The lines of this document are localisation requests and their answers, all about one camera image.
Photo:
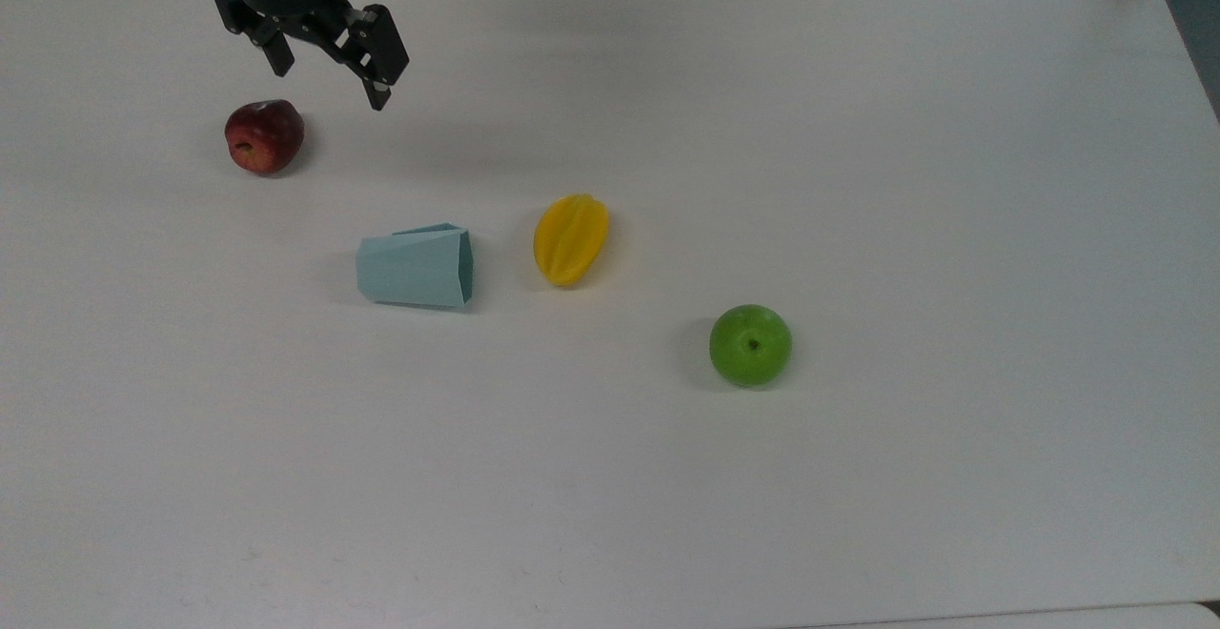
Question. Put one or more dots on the yellow starfruit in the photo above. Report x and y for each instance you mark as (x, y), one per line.
(570, 239)

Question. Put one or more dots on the green apple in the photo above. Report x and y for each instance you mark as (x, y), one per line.
(750, 345)

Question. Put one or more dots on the red apple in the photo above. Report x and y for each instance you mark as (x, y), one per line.
(264, 136)

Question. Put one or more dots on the light blue faceted mug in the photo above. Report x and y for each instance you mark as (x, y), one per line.
(416, 269)

